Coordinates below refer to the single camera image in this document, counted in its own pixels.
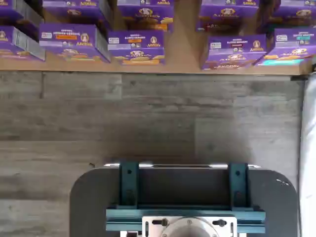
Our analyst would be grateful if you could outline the purple Annie's box teal label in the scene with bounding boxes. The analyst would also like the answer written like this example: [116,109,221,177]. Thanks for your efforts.
[254,27,316,68]

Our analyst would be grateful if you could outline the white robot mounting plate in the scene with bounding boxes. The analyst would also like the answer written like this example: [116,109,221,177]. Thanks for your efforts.
[142,215,238,237]

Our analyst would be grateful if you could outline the purple Annie's cracker box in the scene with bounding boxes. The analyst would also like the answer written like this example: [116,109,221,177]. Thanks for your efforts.
[196,0,260,34]
[200,34,268,71]
[0,25,46,62]
[42,0,112,32]
[258,0,316,35]
[0,0,45,41]
[108,30,166,66]
[39,23,111,64]
[117,0,175,33]

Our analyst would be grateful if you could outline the dark grey robot base plate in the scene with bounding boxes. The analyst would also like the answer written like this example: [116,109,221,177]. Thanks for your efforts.
[70,164,298,237]

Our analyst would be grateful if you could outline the silver metal bar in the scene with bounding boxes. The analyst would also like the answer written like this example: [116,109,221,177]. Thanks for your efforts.
[103,163,261,170]

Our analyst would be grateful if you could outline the wooden shelf board under Annie's boxes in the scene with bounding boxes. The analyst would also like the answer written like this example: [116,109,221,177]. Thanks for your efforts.
[0,0,313,76]

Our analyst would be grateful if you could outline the teal metal upright bracket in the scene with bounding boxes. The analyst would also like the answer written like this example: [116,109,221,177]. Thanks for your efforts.
[228,162,249,211]
[118,161,140,207]

